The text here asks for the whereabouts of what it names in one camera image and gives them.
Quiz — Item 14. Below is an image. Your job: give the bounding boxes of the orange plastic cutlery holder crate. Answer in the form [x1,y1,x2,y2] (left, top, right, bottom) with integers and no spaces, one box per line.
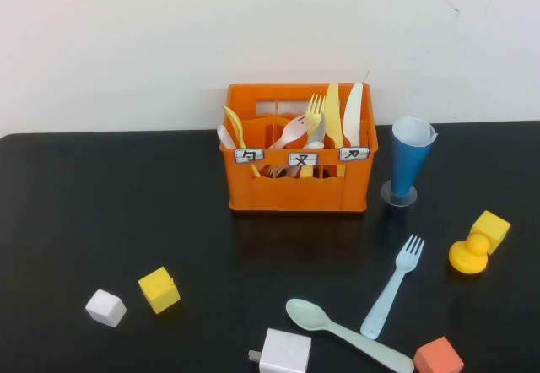
[219,81,379,213]

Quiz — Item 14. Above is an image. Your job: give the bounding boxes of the light green plastic spoon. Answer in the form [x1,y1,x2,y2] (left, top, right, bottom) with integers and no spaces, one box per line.
[285,298,415,373]

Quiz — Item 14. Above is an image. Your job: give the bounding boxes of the light blue plastic fork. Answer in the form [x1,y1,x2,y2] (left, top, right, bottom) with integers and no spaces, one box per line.
[359,234,425,341]

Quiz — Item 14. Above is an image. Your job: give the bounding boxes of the white paper label 勺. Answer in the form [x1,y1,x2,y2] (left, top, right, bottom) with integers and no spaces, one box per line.
[234,148,266,165]

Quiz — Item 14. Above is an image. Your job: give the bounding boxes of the white paper label 叉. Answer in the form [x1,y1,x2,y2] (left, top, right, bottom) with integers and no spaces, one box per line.
[288,151,319,167]

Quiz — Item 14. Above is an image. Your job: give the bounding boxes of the pink plastic fork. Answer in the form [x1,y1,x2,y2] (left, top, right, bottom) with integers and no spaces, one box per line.
[269,114,318,149]

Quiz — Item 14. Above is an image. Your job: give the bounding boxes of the pale pink plastic spoon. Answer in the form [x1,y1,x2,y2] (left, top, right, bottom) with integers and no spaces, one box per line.
[216,124,238,149]

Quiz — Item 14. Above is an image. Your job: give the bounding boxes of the yellow plastic spoon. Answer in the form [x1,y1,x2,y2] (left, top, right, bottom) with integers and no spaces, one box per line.
[222,105,262,179]

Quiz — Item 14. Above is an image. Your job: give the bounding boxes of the grey plastic fork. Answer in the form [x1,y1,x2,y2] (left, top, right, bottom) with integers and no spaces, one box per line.
[314,113,328,144]

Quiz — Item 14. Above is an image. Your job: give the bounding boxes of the yellow plastic fork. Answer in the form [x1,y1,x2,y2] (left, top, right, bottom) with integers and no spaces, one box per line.
[300,93,327,179]

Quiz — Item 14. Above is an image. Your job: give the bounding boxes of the white paper label 刀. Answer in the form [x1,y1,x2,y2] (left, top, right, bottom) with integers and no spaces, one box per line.
[338,147,370,162]

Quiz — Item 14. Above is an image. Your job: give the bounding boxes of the yellow plastic knife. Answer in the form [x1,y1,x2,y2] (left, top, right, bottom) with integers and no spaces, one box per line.
[323,82,346,179]

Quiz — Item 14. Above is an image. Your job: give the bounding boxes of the white plastic knife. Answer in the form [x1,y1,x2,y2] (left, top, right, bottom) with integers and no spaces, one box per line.
[342,81,365,149]

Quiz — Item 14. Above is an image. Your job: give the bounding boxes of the clear plastic disc base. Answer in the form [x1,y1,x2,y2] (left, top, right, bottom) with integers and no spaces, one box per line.
[380,180,419,208]

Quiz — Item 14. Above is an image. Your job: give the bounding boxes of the blue paper cone cup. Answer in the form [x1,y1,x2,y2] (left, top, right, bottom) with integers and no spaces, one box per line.
[391,115,439,199]

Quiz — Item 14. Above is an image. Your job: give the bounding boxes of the chipped yellow foam cube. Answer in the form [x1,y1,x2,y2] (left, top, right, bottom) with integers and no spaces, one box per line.
[138,266,181,316]

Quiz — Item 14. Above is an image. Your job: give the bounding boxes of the white USB charger plug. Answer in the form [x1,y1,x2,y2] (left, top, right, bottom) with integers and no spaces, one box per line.
[248,327,313,373]

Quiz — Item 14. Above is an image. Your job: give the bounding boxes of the white foam cube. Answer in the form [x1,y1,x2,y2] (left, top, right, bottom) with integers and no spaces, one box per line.
[84,289,127,328]

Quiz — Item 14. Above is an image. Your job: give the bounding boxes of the yellow rubber duck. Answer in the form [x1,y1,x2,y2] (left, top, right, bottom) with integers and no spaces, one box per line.
[448,232,491,274]

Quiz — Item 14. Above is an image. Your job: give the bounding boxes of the coral orange foam cube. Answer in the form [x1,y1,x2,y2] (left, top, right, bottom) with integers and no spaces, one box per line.
[413,336,465,373]

